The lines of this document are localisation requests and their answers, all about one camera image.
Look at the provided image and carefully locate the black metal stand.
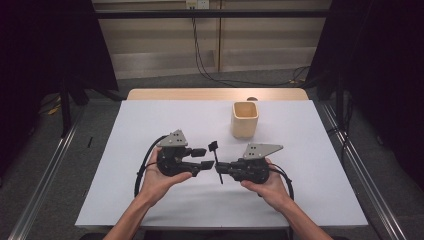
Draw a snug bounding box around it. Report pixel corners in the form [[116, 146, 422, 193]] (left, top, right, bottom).
[[59, 74, 124, 138], [334, 71, 346, 129]]

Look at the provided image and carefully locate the aluminium floor rail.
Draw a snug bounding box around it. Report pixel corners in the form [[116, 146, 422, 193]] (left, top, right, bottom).
[[319, 101, 408, 240], [7, 103, 88, 240]]

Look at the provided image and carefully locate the thin black makeup brush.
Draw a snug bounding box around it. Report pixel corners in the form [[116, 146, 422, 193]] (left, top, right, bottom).
[[207, 140, 225, 185]]

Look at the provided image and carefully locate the hand-held gripper cable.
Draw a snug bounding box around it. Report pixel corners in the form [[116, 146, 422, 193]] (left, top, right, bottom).
[[133, 134, 170, 198], [269, 163, 296, 203]]

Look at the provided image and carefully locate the left hand-held gripper cable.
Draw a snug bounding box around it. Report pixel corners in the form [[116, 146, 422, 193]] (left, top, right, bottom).
[[133, 134, 170, 198]]

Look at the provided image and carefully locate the person's left hand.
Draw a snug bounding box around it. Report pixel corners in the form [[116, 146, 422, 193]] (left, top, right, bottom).
[[138, 146, 194, 208]]

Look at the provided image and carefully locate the black wall cable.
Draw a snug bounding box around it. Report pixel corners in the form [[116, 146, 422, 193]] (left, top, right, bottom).
[[190, 8, 311, 88]]

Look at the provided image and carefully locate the black curtain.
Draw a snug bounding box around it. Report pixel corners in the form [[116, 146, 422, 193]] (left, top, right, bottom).
[[0, 0, 120, 178], [306, 0, 424, 192]]

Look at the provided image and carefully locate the beige square cup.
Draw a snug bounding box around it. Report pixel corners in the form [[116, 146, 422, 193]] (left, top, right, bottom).
[[229, 100, 260, 140]]

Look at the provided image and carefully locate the black horizontal frame bar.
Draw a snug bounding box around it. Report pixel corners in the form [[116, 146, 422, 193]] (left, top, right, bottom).
[[94, 9, 331, 19]]

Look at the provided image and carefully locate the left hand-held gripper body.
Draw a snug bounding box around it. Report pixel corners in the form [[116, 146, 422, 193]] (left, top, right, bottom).
[[155, 129, 204, 178]]

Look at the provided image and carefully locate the right hand-held gripper cable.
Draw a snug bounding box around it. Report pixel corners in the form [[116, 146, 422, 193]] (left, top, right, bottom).
[[269, 163, 296, 203]]

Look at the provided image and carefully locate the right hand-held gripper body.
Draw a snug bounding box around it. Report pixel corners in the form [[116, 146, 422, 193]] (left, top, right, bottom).
[[229, 143, 285, 185]]

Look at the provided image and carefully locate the white wall socket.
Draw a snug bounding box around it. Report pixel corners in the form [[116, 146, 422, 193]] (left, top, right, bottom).
[[185, 0, 210, 10]]

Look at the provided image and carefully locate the person's right hand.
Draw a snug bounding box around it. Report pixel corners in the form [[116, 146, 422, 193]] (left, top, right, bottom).
[[240, 158, 294, 213]]

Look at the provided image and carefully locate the white table mat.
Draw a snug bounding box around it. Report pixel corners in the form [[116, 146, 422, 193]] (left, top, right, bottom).
[[75, 99, 370, 230]]

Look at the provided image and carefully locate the yellow floor cable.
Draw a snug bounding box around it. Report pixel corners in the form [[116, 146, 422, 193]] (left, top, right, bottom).
[[46, 96, 63, 116]]

